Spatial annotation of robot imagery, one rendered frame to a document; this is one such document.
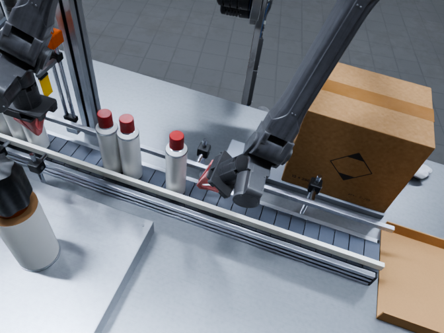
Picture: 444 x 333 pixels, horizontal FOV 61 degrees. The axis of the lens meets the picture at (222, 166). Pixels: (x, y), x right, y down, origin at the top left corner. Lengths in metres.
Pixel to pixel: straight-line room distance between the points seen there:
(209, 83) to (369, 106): 1.90
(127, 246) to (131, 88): 0.64
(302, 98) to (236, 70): 2.24
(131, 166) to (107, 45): 2.24
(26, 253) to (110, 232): 0.19
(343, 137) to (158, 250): 0.53
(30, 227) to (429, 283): 0.93
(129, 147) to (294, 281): 0.51
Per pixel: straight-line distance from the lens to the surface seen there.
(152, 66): 2.91
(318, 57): 0.70
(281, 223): 0.98
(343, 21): 0.70
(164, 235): 0.98
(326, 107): 0.94
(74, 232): 0.96
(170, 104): 1.31
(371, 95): 1.04
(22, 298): 0.92
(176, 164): 0.88
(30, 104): 0.90
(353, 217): 0.96
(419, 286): 1.10
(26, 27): 0.79
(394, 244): 1.13
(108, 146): 0.95
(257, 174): 0.77
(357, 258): 0.96
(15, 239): 0.82
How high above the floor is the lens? 1.69
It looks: 50 degrees down
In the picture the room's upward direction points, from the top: 9 degrees clockwise
